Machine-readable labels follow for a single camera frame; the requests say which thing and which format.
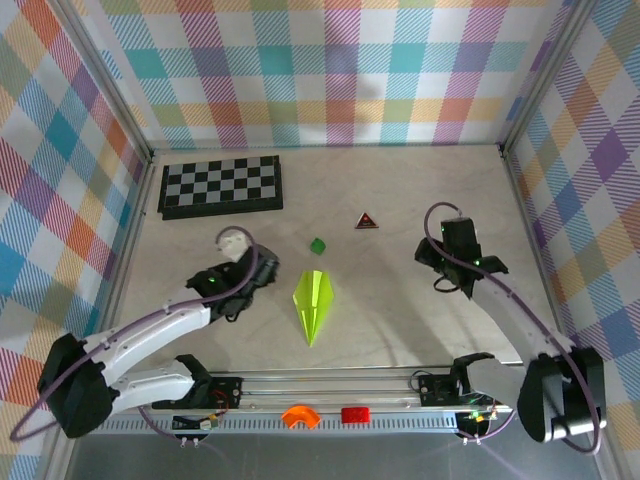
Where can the aluminium frame post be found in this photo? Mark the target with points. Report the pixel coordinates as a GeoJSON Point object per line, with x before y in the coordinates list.
{"type": "Point", "coordinates": [111, 82]}
{"type": "Point", "coordinates": [547, 75]}

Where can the lime green paper sheet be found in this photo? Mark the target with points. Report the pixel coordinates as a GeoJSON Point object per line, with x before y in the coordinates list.
{"type": "Point", "coordinates": [312, 305]}

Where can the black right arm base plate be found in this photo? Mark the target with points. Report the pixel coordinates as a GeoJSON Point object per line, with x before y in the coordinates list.
{"type": "Point", "coordinates": [435, 390]}

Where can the grey metal panel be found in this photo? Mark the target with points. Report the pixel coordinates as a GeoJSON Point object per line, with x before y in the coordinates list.
{"type": "Point", "coordinates": [325, 460]}

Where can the red plastic block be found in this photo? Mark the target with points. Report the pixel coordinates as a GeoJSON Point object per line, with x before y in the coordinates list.
{"type": "Point", "coordinates": [355, 415]}

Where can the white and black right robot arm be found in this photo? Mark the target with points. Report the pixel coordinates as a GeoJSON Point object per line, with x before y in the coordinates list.
{"type": "Point", "coordinates": [505, 310]}

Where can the aluminium side rail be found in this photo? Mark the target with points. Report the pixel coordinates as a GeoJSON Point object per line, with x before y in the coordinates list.
{"type": "Point", "coordinates": [126, 250]}
{"type": "Point", "coordinates": [536, 250]}

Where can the small green cube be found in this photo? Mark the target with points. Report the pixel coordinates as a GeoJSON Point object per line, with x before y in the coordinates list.
{"type": "Point", "coordinates": [317, 245]}

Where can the long aluminium base rail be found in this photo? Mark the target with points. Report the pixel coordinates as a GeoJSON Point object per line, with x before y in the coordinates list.
{"type": "Point", "coordinates": [325, 387]}

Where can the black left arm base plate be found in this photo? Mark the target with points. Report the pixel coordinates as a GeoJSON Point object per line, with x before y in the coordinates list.
{"type": "Point", "coordinates": [225, 392]}

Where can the black and grey chessboard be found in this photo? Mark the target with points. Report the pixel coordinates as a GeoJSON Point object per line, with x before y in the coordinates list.
{"type": "Point", "coordinates": [220, 185]}

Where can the red and black triangular piece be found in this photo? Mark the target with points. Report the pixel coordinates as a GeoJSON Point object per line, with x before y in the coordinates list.
{"type": "Point", "coordinates": [366, 221]}

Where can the small circuit board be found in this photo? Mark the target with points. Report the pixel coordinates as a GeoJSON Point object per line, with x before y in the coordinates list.
{"type": "Point", "coordinates": [475, 420]}
{"type": "Point", "coordinates": [197, 422]}

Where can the orange curved plastic piece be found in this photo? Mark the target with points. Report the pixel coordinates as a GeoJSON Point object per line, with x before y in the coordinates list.
{"type": "Point", "coordinates": [300, 416]}

